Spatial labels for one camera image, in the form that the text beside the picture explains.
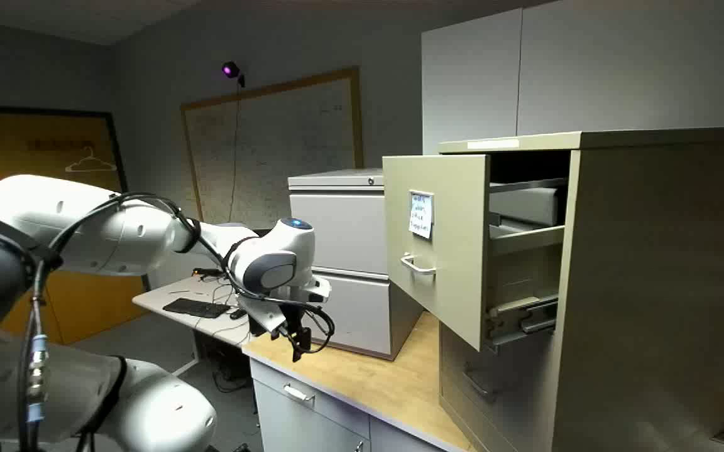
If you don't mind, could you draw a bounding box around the tall white storage cabinet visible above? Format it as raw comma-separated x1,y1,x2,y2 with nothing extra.
420,0,724,158

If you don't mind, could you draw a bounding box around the camera on thin stand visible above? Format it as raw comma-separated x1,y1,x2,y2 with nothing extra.
219,60,249,227

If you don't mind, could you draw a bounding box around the white paper drawer label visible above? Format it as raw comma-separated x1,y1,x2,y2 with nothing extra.
407,188,436,244

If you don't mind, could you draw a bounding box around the black keyboard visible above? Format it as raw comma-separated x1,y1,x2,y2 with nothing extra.
161,296,233,322

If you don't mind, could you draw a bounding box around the silver desk drawer handle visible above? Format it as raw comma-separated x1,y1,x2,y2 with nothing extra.
282,381,317,406

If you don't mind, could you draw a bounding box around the wire clothes hanger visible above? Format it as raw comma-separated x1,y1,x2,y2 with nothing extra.
62,144,120,178

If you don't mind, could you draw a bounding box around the beige filing cabinet drawer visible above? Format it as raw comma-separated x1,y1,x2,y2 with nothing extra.
382,150,571,354

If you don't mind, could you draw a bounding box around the grey lateral file cabinet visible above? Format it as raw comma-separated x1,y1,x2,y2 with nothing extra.
285,168,425,361

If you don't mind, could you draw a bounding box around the wood framed whiteboard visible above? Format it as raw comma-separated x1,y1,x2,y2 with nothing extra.
177,65,366,234

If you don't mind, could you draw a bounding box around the beige metal filing cabinet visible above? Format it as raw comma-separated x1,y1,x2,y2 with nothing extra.
436,126,724,452

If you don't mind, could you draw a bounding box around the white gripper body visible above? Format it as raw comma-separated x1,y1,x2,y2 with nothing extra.
243,276,334,340

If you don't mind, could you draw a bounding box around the grey desk drawer unit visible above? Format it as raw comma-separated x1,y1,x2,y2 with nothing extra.
249,357,441,452

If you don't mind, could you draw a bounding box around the grey box inside drawer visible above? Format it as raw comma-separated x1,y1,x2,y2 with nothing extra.
488,178,567,228

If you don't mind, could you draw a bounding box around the beige lower cabinet drawer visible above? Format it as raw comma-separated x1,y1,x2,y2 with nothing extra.
436,320,563,452

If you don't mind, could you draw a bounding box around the yellow door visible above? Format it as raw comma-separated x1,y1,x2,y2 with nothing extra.
0,104,148,346

